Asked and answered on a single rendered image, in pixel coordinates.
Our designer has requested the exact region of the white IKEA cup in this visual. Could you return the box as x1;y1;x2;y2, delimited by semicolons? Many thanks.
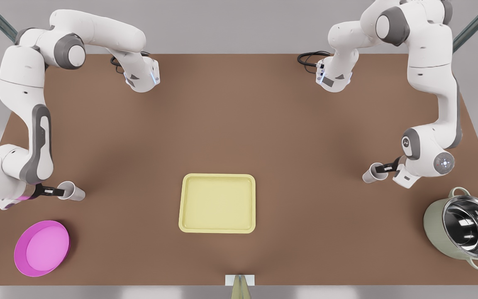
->
362;162;388;184
57;181;86;202

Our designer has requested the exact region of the pale yellow rectangular tray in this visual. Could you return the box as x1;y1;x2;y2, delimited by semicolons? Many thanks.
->
178;174;256;234

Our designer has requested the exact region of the pink round bowl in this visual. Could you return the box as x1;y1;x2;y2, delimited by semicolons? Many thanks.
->
14;220;71;277

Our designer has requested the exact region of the sage green steel pot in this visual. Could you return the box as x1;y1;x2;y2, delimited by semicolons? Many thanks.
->
423;187;478;271

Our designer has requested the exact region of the black cable loop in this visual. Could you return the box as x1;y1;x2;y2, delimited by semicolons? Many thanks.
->
297;51;332;68
110;51;151;74

